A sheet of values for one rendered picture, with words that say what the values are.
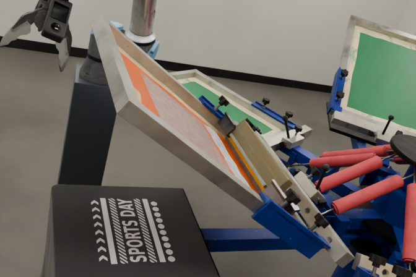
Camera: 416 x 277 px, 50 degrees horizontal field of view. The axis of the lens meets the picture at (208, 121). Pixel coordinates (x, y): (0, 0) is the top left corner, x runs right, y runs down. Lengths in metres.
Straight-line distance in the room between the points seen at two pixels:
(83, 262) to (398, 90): 2.05
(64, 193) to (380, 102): 1.81
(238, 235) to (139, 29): 0.83
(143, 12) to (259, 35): 4.19
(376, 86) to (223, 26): 3.07
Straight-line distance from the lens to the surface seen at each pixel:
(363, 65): 2.83
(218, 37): 5.54
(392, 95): 2.78
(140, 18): 1.65
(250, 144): 1.51
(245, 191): 1.13
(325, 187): 1.79
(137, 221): 1.55
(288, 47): 6.01
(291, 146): 2.12
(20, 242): 2.79
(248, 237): 1.69
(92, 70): 1.80
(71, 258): 1.39
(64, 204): 1.56
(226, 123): 1.62
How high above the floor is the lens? 1.95
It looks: 26 degrees down
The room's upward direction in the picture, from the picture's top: 18 degrees clockwise
